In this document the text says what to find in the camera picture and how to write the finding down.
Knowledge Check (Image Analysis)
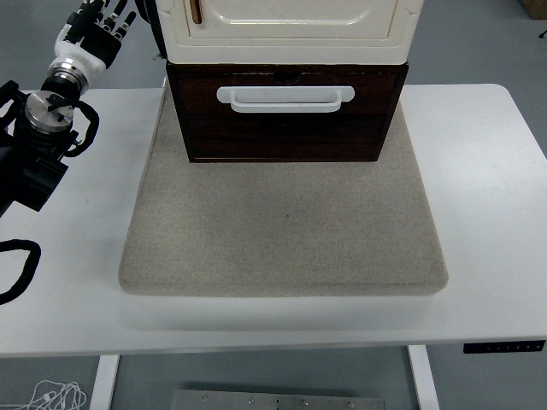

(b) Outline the brown cardboard box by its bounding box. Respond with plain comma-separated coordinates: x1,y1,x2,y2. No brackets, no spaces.
521,0,547,21

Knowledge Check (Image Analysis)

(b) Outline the grey felt mat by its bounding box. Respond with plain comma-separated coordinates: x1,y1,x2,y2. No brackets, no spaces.
118,87,450,298

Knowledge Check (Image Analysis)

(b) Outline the white drawer handle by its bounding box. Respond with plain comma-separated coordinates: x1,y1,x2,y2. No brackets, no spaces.
215,85,356,114

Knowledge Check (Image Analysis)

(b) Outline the black table control panel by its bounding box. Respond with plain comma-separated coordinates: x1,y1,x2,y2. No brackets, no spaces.
463,339,547,354

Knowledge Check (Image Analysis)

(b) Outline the white table leg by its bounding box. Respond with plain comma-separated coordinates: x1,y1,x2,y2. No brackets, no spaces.
87,354,121,410
407,344,441,410

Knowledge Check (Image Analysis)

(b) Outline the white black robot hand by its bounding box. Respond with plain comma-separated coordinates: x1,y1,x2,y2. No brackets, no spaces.
54,0,138,81

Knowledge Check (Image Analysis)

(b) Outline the cream plastic cabinet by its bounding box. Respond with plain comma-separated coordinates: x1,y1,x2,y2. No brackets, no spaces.
153,0,425,66

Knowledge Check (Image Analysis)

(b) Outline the dark wooden drawer case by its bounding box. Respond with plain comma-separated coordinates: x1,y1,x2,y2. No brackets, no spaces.
165,61,411,164

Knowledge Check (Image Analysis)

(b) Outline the black sleeved cable loop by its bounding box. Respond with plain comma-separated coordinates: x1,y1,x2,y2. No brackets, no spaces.
0,238,43,306

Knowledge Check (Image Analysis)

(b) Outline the dark wooden drawer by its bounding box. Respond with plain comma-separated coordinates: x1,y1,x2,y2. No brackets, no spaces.
175,71,401,161

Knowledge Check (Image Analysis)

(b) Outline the white thin cable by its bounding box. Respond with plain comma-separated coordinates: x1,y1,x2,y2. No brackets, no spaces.
0,379,89,410

